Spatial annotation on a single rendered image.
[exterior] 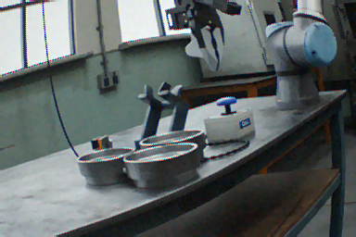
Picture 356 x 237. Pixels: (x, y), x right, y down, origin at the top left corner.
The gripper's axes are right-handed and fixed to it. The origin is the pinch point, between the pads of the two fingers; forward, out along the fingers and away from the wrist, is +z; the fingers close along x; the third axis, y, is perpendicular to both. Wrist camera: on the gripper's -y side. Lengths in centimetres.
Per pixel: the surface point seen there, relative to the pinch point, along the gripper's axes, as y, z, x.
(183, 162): -12.5, 11.0, 27.2
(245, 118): -3.6, 10.8, -0.6
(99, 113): 164, 18, -96
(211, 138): 2.1, 13.2, 3.4
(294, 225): -8.9, 40.8, -11.1
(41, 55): 171, -28, -58
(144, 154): -2.7, 10.5, 24.7
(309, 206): -8.7, 39.8, -20.8
